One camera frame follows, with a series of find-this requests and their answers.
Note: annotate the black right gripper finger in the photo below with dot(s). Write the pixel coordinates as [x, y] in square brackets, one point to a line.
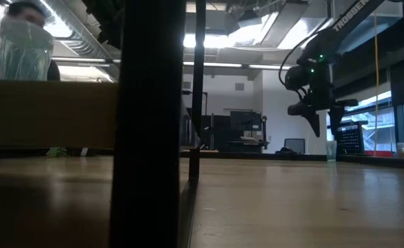
[314, 122]
[336, 118]

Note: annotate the green pill bottle white cap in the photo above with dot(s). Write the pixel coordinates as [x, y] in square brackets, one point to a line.
[331, 151]
[24, 51]

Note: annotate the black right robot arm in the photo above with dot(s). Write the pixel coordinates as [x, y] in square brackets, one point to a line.
[326, 44]

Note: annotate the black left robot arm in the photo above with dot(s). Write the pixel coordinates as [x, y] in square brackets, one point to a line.
[109, 20]

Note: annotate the black perforated crate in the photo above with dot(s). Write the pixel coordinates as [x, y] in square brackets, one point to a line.
[353, 139]

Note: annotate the dark computer monitor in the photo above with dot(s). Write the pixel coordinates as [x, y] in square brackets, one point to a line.
[295, 145]

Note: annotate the red flat tray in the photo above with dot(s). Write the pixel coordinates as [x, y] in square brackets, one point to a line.
[378, 153]

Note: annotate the black office equipment rack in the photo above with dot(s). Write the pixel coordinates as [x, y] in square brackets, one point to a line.
[247, 124]

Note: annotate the long ceiling light strip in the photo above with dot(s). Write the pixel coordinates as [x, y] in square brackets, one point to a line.
[264, 66]

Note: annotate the white jar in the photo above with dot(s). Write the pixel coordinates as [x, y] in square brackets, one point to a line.
[402, 149]

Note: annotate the large ceiling light panel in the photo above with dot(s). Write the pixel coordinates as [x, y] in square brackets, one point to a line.
[291, 34]

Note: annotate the small potted green plant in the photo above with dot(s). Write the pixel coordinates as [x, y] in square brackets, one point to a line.
[56, 152]

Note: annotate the person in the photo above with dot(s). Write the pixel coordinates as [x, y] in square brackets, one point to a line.
[29, 13]

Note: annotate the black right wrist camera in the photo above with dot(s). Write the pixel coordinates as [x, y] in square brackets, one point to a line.
[295, 78]

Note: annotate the black aluminium table frame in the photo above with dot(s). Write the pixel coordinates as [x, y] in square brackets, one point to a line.
[278, 156]

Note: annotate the grey wall vent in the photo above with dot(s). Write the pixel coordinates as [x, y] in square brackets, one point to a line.
[239, 87]
[186, 85]

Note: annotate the black shelf divider frame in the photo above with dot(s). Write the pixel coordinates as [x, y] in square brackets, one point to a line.
[147, 137]

